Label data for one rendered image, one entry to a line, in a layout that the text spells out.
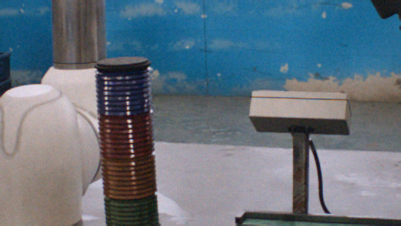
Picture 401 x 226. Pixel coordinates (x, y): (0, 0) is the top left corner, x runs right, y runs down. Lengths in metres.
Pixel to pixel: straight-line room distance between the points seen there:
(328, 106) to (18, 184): 0.53
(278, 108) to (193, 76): 5.71
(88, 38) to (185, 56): 5.66
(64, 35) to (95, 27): 0.06
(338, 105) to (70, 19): 0.49
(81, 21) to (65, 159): 0.28
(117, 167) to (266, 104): 0.55
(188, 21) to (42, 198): 5.82
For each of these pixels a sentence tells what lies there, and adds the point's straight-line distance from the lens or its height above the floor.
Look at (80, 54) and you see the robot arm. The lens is 1.35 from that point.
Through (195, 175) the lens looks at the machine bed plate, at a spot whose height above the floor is 0.80.
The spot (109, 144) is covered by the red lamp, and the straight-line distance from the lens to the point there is 0.79.
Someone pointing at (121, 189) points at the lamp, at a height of 1.09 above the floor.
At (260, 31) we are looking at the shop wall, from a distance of 6.76.
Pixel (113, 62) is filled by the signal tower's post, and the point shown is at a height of 1.22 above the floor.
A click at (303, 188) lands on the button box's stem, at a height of 0.91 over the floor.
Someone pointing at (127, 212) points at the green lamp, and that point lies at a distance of 0.81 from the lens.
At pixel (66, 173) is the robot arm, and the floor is 1.00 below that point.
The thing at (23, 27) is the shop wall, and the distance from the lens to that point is 7.71.
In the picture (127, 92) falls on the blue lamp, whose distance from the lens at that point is 0.78.
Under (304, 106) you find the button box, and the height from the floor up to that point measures 1.06.
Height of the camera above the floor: 1.33
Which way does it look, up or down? 12 degrees down
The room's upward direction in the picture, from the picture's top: 2 degrees counter-clockwise
